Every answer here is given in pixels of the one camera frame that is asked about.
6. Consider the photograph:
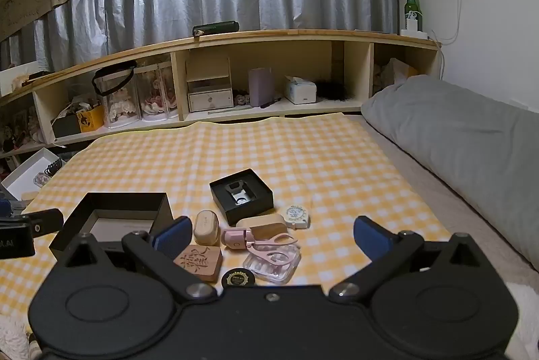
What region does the yellow checked blanket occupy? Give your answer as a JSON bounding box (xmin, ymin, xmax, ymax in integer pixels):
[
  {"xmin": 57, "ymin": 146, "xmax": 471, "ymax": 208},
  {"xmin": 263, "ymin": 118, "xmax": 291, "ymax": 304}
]
[{"xmin": 0, "ymin": 113, "xmax": 457, "ymax": 337}]

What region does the metal bottle opener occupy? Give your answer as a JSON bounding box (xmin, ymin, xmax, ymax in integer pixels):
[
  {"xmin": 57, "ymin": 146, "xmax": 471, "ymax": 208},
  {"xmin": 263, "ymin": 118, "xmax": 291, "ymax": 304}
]
[{"xmin": 225, "ymin": 182, "xmax": 257, "ymax": 209}]

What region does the yellow cartoon box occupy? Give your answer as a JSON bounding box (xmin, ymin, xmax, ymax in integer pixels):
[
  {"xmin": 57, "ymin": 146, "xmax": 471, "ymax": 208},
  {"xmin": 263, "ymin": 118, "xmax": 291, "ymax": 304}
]
[{"xmin": 76, "ymin": 104, "xmax": 105, "ymax": 133}]

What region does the large black box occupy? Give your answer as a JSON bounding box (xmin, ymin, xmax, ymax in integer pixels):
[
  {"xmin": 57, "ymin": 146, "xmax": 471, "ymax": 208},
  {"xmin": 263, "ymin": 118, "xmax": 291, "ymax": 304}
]
[{"xmin": 49, "ymin": 192, "xmax": 178, "ymax": 260}]

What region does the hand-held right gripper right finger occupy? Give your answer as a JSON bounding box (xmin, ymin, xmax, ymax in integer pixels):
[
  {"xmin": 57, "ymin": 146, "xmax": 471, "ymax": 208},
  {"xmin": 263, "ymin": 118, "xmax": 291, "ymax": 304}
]
[{"xmin": 328, "ymin": 216, "xmax": 493, "ymax": 299}]

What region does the black storage box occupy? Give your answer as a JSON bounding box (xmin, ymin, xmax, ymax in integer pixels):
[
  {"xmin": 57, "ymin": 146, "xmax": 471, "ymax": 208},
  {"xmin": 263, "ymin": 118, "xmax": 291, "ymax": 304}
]
[{"xmin": 51, "ymin": 115, "xmax": 82, "ymax": 139}]

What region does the wooden shelf unit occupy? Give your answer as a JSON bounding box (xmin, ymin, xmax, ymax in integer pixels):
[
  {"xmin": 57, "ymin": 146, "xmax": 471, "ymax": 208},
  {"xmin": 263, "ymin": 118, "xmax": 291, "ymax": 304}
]
[{"xmin": 0, "ymin": 29, "xmax": 443, "ymax": 159}]

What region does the black round tin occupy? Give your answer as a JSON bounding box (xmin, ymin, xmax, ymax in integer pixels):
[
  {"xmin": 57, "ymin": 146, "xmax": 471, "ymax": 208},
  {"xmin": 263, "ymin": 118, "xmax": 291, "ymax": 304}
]
[{"xmin": 219, "ymin": 268, "xmax": 249, "ymax": 287}]

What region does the grey pillow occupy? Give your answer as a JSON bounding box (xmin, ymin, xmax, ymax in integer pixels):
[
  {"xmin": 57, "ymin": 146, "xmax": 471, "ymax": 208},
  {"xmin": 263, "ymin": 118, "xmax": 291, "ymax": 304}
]
[{"xmin": 361, "ymin": 74, "xmax": 539, "ymax": 260}]

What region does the clear doll display case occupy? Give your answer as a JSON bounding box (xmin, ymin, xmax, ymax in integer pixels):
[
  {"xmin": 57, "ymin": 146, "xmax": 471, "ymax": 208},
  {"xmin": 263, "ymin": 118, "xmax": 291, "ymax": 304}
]
[
  {"xmin": 101, "ymin": 65, "xmax": 140, "ymax": 129},
  {"xmin": 137, "ymin": 60, "xmax": 180, "ymax": 122}
]

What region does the purple box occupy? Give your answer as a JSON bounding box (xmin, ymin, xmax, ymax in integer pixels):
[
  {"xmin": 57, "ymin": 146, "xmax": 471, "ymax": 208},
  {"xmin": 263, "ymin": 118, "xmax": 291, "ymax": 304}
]
[{"xmin": 248, "ymin": 67, "xmax": 276, "ymax": 107}]

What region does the white round tape measure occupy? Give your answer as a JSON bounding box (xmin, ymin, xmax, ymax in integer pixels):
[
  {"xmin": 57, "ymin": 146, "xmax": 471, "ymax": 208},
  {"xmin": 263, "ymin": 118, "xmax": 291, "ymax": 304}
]
[{"xmin": 282, "ymin": 206, "xmax": 312, "ymax": 229}]

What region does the white tissue box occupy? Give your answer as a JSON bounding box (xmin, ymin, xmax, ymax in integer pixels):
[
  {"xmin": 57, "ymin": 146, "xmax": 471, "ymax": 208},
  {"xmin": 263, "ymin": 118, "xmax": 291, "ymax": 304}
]
[{"xmin": 283, "ymin": 75, "xmax": 318, "ymax": 105}]

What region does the small black box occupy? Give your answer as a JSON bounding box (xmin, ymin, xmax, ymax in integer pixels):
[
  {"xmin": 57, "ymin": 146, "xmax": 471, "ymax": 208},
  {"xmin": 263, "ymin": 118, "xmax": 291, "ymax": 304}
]
[{"xmin": 210, "ymin": 169, "xmax": 274, "ymax": 226}]

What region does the white mini drawer organizer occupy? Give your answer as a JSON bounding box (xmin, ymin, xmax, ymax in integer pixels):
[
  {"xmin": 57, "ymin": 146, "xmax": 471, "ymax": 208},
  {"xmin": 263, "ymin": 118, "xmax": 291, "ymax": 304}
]
[{"xmin": 185, "ymin": 57, "xmax": 235, "ymax": 113}]

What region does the clear plastic case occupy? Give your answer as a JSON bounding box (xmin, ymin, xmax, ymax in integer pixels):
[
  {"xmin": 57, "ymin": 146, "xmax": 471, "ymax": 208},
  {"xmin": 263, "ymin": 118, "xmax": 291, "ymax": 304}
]
[{"xmin": 248, "ymin": 245, "xmax": 302, "ymax": 285}]

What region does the black headband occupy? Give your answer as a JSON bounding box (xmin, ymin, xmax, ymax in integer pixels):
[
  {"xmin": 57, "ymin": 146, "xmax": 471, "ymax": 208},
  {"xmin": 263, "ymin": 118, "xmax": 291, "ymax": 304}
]
[{"xmin": 92, "ymin": 59, "xmax": 138, "ymax": 96}]

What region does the black fluffy ball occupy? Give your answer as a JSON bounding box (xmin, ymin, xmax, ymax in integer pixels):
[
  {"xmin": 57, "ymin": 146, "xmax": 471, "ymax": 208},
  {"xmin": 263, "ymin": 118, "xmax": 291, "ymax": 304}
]
[{"xmin": 314, "ymin": 79, "xmax": 353, "ymax": 102}]

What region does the plain wooden block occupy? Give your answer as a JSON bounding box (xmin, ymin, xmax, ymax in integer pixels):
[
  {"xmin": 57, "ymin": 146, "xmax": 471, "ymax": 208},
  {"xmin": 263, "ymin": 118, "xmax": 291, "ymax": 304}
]
[{"xmin": 235, "ymin": 215, "xmax": 287, "ymax": 241}]

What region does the black hair claw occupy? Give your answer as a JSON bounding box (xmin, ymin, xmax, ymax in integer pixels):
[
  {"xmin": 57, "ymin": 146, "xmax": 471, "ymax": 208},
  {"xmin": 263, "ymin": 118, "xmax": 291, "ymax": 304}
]
[{"xmin": 41, "ymin": 159, "xmax": 63, "ymax": 178}]

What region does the carved wooden block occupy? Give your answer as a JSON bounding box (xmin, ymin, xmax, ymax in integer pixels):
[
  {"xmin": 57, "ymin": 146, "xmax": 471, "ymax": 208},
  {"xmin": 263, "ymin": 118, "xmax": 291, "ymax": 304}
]
[{"xmin": 173, "ymin": 244, "xmax": 223, "ymax": 283}]

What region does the white shallow box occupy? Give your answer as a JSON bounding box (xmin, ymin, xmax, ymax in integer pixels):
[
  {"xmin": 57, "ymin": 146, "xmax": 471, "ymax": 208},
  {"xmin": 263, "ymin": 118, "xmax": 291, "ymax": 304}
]
[{"xmin": 0, "ymin": 148, "xmax": 64, "ymax": 201}]

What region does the dark green lying bottle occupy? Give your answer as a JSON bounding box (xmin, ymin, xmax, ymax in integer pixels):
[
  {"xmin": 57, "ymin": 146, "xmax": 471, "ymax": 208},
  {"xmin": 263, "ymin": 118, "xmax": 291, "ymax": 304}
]
[{"xmin": 192, "ymin": 20, "xmax": 240, "ymax": 37}]

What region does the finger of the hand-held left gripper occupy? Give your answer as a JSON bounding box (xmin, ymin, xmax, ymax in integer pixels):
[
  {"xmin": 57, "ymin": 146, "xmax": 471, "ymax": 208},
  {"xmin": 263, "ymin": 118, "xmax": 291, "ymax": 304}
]
[{"xmin": 17, "ymin": 208, "xmax": 64, "ymax": 238}]

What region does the green glass bottle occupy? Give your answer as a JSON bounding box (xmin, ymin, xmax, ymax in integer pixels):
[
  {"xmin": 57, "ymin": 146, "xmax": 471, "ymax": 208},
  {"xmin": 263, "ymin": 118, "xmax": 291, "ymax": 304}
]
[{"xmin": 404, "ymin": 0, "xmax": 423, "ymax": 33}]

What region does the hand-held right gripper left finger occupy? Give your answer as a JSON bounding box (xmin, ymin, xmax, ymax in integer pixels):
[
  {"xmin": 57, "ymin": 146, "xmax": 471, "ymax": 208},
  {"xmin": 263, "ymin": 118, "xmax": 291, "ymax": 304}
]
[{"xmin": 63, "ymin": 216, "xmax": 216, "ymax": 299}]

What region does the beige earbud case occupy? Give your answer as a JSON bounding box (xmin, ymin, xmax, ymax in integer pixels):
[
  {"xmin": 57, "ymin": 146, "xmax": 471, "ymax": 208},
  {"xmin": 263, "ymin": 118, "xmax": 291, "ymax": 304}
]
[{"xmin": 193, "ymin": 209, "xmax": 222, "ymax": 246}]

